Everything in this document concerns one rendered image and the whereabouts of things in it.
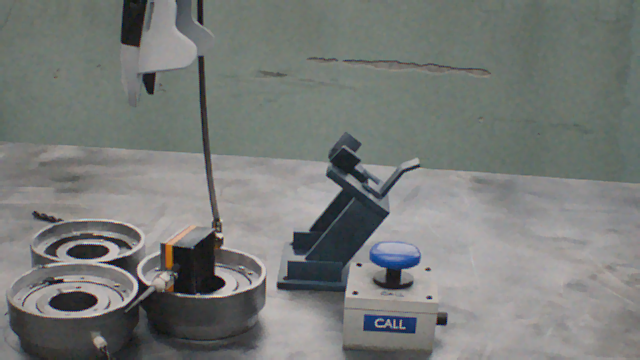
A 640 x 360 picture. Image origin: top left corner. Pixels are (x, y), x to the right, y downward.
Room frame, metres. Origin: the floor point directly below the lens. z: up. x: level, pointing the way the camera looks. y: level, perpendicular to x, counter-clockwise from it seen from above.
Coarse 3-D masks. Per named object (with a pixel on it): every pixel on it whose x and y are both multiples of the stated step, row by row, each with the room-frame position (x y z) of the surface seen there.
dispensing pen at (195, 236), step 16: (192, 240) 0.64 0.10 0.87; (208, 240) 0.66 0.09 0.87; (176, 256) 0.63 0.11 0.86; (192, 256) 0.62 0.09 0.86; (208, 256) 0.66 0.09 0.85; (176, 272) 0.62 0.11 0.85; (192, 272) 0.63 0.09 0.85; (208, 272) 0.66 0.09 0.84; (160, 288) 0.59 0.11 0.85; (176, 288) 0.63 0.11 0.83; (192, 288) 0.63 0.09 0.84
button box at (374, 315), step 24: (360, 264) 0.67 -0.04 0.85; (360, 288) 0.63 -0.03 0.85; (384, 288) 0.63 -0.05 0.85; (408, 288) 0.63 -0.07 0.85; (432, 288) 0.63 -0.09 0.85; (360, 312) 0.61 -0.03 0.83; (384, 312) 0.61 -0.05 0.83; (408, 312) 0.61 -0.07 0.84; (432, 312) 0.60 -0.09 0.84; (360, 336) 0.61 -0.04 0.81; (384, 336) 0.61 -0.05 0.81; (408, 336) 0.61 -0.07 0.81; (432, 336) 0.60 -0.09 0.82
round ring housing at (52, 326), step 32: (32, 288) 0.62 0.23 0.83; (64, 288) 0.62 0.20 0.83; (128, 288) 0.63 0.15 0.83; (32, 320) 0.55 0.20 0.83; (64, 320) 0.55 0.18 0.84; (96, 320) 0.56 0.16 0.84; (128, 320) 0.58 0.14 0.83; (32, 352) 0.56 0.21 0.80; (64, 352) 0.56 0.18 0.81; (96, 352) 0.57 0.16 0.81
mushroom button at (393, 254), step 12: (396, 240) 0.65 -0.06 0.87; (372, 252) 0.64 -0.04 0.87; (384, 252) 0.63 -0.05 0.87; (396, 252) 0.63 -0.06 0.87; (408, 252) 0.63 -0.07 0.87; (420, 252) 0.64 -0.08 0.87; (384, 264) 0.62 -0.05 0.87; (396, 264) 0.62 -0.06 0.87; (408, 264) 0.62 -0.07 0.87; (396, 276) 0.64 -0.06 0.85
